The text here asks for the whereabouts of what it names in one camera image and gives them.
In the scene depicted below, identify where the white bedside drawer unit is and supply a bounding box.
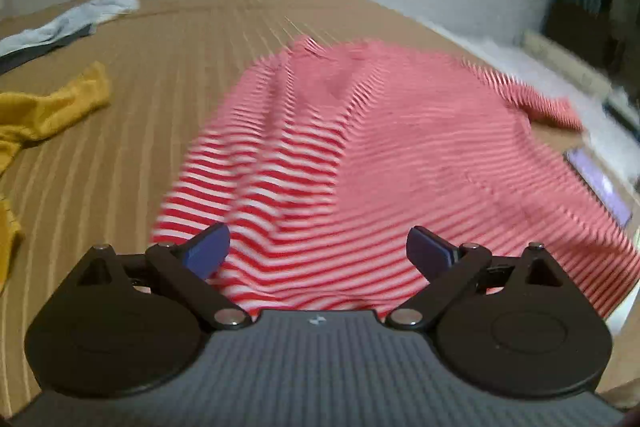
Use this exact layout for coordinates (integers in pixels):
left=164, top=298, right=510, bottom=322
left=522, top=30, right=613, bottom=101

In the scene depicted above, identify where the yellow striped shirt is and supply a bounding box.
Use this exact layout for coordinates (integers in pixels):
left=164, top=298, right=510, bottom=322
left=0, top=60, right=113, bottom=293

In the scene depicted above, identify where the dark navy garment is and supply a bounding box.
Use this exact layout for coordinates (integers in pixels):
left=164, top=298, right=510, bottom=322
left=0, top=25, right=96, bottom=75

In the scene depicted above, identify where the red white striped shirt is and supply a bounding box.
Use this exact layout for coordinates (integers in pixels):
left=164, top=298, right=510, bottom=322
left=153, top=37, right=639, bottom=315

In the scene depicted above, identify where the light blue white garment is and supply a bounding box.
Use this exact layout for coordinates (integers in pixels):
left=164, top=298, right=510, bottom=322
left=1, top=0, right=140, bottom=56

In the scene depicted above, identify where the smartphone with lit screen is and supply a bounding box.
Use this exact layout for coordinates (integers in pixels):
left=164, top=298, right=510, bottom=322
left=564, top=148, right=632, bottom=228

